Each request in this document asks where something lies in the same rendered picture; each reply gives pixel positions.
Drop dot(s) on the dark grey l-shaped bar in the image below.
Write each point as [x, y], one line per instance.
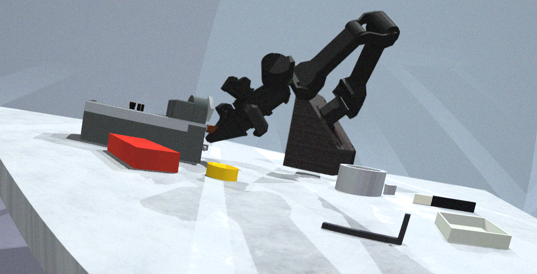
[369, 235]

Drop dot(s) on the grey cylinder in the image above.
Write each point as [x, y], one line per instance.
[361, 181]

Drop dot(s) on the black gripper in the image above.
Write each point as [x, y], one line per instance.
[234, 123]

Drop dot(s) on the yellow short cylinder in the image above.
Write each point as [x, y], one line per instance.
[222, 171]

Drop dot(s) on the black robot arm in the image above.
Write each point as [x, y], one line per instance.
[308, 77]

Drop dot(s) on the red rectangular block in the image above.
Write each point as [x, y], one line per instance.
[141, 153]

